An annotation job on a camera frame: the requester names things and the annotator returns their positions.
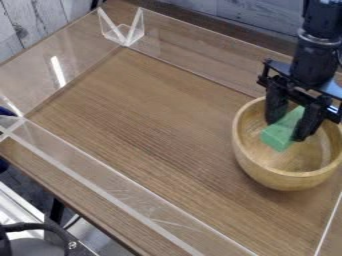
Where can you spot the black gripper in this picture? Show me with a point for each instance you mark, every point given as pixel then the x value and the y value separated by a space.
pixel 306 82

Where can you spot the green rectangular block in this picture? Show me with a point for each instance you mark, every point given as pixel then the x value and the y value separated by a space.
pixel 277 134

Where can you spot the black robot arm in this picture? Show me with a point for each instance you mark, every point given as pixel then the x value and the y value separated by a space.
pixel 322 27

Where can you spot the brown wooden bowl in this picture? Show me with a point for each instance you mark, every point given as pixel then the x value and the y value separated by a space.
pixel 303 166

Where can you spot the black table leg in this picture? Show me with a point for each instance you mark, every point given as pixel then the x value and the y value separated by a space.
pixel 56 211

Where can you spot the blue object at left edge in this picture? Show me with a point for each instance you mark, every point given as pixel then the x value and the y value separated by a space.
pixel 5 112

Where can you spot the clear acrylic barrier wall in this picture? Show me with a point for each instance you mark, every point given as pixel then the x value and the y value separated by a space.
pixel 126 99

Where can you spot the black metal base plate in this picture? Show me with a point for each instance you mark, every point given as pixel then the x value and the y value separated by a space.
pixel 39 247

